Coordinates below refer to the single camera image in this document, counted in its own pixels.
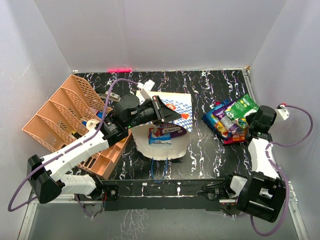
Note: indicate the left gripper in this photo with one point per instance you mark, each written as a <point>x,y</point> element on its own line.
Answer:
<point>163,113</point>

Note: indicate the blue checkered paper bag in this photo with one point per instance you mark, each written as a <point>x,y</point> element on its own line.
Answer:
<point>160,155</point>

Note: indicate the blue snack bar wrapper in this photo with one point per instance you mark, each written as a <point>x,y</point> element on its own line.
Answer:
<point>164,139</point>

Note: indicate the blue Slendy candy bag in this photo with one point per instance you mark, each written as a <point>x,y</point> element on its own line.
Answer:
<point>213,122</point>

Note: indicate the purple snack bag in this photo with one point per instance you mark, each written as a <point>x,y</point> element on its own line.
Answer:
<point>230,126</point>

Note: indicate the pink chips bag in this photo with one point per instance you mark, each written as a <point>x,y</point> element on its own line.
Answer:
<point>229,141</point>

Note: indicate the green snack pack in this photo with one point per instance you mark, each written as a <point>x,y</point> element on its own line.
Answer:
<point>239,110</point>

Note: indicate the orange snack bag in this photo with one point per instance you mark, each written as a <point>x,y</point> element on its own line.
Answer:
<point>239,136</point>

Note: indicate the dark purple chocolate pack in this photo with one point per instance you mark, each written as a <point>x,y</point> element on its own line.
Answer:
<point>174,130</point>

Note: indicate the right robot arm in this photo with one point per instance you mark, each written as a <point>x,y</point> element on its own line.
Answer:
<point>263,193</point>

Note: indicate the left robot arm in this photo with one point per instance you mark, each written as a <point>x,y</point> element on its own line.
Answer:
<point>48,175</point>

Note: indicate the red snack pack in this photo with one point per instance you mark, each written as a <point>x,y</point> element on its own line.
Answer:
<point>155,132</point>

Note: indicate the white medicine box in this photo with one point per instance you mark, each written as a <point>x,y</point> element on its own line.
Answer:
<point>98,113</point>

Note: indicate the white lotion bottle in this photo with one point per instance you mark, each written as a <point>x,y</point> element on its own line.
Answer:
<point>90,124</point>

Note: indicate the peach plastic desk organizer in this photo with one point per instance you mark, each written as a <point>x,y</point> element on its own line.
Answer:
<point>58,123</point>

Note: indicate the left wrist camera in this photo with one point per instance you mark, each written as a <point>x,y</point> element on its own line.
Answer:
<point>145,88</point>

